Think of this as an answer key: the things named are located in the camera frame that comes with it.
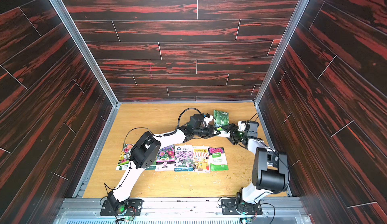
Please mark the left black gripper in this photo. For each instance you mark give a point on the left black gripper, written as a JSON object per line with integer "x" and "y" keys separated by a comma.
{"x": 209, "y": 131}

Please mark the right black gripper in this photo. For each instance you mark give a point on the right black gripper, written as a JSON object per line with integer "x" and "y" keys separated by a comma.
{"x": 233, "y": 130}

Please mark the dark green leaf seed packet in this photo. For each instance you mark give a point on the dark green leaf seed packet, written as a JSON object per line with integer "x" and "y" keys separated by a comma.
{"x": 221, "y": 118}

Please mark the pink striped shop seed packet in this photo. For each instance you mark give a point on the pink striped shop seed packet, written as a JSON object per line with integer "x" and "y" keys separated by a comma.
{"x": 201, "y": 159}

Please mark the purple flower seed packet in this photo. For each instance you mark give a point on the purple flower seed packet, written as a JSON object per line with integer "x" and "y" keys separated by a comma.
{"x": 183, "y": 158}

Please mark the green magenta seed packet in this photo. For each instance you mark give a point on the green magenta seed packet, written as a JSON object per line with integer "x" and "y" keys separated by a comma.
{"x": 217, "y": 159}

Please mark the pink aster seed packet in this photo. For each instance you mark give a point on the pink aster seed packet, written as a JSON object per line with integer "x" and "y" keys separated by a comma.
{"x": 166, "y": 159}

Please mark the multicolour flower seed packet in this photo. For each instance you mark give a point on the multicolour flower seed packet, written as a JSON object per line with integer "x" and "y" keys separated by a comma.
{"x": 124, "y": 160}

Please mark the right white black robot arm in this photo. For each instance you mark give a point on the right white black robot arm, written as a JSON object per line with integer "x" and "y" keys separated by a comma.
{"x": 270, "y": 174}

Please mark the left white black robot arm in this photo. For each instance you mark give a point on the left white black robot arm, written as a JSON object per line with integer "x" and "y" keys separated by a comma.
{"x": 145, "y": 152}

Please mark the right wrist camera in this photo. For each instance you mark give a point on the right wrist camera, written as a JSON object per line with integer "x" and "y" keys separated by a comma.
{"x": 242, "y": 126}

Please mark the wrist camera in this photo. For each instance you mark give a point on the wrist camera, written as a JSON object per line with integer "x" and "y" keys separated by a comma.
{"x": 207, "y": 118}
{"x": 242, "y": 126}

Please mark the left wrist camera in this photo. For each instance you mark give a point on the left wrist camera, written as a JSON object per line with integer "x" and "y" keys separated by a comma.
{"x": 207, "y": 118}

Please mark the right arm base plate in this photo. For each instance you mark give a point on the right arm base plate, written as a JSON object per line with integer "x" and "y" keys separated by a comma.
{"x": 232, "y": 206}

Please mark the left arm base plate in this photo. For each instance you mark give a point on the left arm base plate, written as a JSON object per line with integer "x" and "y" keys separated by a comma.
{"x": 127, "y": 208}

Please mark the front aluminium rail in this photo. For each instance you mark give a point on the front aluminium rail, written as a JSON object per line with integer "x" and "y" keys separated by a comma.
{"x": 195, "y": 210}

